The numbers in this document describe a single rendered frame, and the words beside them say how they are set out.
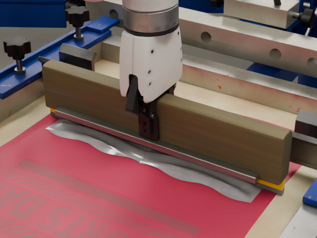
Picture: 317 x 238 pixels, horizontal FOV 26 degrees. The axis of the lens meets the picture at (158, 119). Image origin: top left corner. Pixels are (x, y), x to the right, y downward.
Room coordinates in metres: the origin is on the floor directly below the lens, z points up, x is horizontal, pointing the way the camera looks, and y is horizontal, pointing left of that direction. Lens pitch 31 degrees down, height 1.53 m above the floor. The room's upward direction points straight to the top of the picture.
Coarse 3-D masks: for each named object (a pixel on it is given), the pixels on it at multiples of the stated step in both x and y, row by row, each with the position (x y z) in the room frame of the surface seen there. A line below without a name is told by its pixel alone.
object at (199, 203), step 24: (144, 168) 0.82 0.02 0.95; (120, 192) 0.76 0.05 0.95; (144, 192) 0.76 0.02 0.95; (168, 192) 0.76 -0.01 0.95; (192, 192) 0.76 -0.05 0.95; (216, 192) 0.76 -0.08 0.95; (264, 192) 0.76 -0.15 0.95; (192, 216) 0.71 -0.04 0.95; (216, 216) 0.71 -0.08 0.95; (240, 216) 0.71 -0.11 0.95
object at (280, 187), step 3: (51, 108) 0.97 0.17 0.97; (54, 111) 0.96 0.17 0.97; (258, 180) 0.77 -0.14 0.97; (261, 180) 0.77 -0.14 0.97; (261, 183) 0.77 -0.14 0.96; (264, 183) 0.77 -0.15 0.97; (267, 183) 0.76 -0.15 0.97; (270, 183) 0.76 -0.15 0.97; (282, 183) 0.75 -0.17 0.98; (270, 186) 0.76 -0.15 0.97; (273, 186) 0.76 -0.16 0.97; (276, 186) 0.76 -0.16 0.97; (279, 186) 0.75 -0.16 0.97; (282, 186) 0.75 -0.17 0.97; (279, 189) 0.75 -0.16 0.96; (282, 189) 0.75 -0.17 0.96
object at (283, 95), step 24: (96, 48) 1.17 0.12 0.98; (192, 72) 1.08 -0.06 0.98; (216, 72) 1.06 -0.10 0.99; (240, 72) 1.06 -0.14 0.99; (24, 96) 1.00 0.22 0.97; (240, 96) 1.03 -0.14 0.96; (264, 96) 1.01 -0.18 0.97; (288, 96) 0.99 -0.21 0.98; (312, 96) 0.97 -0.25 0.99; (0, 120) 0.95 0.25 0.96; (312, 216) 0.67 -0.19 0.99
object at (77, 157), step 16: (32, 128) 0.93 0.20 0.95; (16, 144) 0.88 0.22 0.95; (32, 144) 0.88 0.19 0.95; (48, 144) 0.88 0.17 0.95; (64, 144) 0.88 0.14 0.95; (80, 144) 0.88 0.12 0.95; (0, 160) 0.84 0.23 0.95; (16, 160) 0.84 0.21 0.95; (48, 160) 0.84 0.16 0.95; (64, 160) 0.84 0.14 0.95; (80, 160) 0.84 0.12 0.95; (96, 160) 0.84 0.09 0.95; (112, 160) 0.84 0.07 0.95; (128, 160) 0.84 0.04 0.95; (80, 176) 0.80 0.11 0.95; (96, 176) 0.80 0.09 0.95; (112, 176) 0.80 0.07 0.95
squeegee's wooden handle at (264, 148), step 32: (64, 64) 0.96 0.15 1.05; (64, 96) 0.94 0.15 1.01; (96, 96) 0.90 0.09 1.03; (160, 96) 0.86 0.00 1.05; (128, 128) 0.87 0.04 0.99; (160, 128) 0.84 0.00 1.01; (192, 128) 0.81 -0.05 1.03; (224, 128) 0.79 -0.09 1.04; (256, 128) 0.77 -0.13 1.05; (224, 160) 0.79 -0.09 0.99; (256, 160) 0.76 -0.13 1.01; (288, 160) 0.76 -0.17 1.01
